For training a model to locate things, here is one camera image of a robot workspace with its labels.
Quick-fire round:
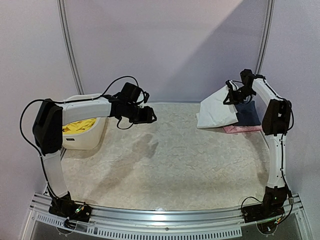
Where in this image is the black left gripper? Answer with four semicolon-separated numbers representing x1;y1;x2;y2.
124;102;157;124

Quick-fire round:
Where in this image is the white t-shirt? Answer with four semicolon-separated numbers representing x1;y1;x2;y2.
196;86;238;129

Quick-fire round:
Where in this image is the yellow garment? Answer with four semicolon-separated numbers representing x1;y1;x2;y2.
62;118;97;135

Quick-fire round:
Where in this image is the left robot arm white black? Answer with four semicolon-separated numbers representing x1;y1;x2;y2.
32;82;157;217

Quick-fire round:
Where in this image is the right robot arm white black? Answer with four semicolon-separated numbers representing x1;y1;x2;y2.
223;69;294;218

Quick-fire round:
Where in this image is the white plastic laundry basket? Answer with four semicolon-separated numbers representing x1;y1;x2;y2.
61;92;108;151

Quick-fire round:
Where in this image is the folded navy blue garment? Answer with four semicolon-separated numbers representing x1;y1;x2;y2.
235;101;261;127

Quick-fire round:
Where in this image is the folded pink garment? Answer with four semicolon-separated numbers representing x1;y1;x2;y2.
223;125;262;134

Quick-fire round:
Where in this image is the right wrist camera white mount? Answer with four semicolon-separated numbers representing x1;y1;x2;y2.
225;80;239;91

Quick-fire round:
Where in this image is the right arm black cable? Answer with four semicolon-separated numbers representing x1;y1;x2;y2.
259;77;294;191

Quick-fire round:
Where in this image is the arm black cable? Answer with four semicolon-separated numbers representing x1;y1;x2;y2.
259;77;294;191
19;75;141;156

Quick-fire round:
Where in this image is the front aluminium rail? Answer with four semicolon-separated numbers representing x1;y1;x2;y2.
22;193;313;240

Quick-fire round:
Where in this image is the right aluminium frame post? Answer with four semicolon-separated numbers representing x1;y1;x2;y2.
254;0;275;74

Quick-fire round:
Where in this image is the aluminium frame post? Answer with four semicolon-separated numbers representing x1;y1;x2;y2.
254;0;275;74
57;0;85;95

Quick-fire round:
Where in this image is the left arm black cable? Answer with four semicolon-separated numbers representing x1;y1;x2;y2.
19;75;141;156

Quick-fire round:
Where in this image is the left aluminium frame post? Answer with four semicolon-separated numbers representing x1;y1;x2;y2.
57;0;85;95

